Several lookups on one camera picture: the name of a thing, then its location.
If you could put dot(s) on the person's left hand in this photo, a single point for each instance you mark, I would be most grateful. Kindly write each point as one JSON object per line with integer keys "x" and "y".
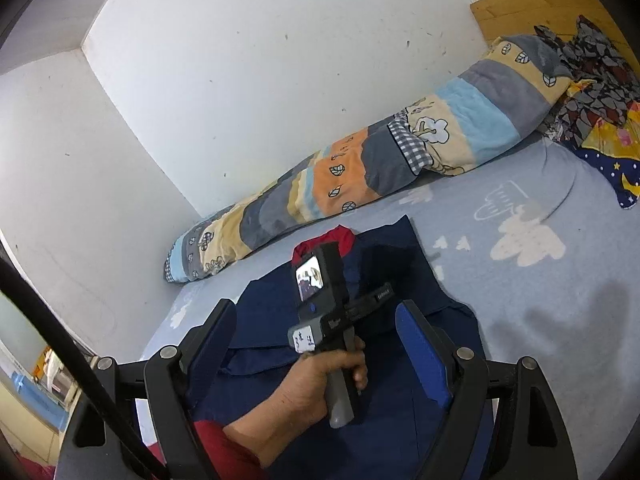
{"x": 310, "y": 385}

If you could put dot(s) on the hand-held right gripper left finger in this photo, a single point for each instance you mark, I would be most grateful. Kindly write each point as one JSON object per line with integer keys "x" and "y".
{"x": 216, "y": 345}

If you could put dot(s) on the navy blue work jacket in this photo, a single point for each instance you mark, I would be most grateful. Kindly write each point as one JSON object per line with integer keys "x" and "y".
{"x": 380, "y": 440}

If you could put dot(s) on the light blue cloud bed sheet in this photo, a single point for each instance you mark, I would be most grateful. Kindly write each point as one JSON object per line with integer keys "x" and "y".
{"x": 525, "y": 310}

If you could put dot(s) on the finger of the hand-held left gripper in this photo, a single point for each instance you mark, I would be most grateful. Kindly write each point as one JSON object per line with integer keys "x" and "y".
{"x": 376, "y": 301}

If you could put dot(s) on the rolled patchwork quilt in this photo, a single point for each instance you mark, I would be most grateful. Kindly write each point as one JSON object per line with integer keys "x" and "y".
{"x": 350, "y": 170}

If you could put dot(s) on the dark floral cloth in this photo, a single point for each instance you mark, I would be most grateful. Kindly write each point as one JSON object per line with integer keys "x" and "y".
{"x": 595, "y": 85}

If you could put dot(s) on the wooden headboard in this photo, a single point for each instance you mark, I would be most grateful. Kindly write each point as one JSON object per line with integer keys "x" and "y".
{"x": 520, "y": 10}

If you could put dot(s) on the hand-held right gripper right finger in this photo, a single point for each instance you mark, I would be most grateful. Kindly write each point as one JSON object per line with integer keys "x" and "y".
{"x": 424, "y": 355}

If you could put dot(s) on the yellow and blue star cloth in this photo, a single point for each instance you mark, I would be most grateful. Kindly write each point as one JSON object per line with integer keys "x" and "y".
{"x": 615, "y": 160}

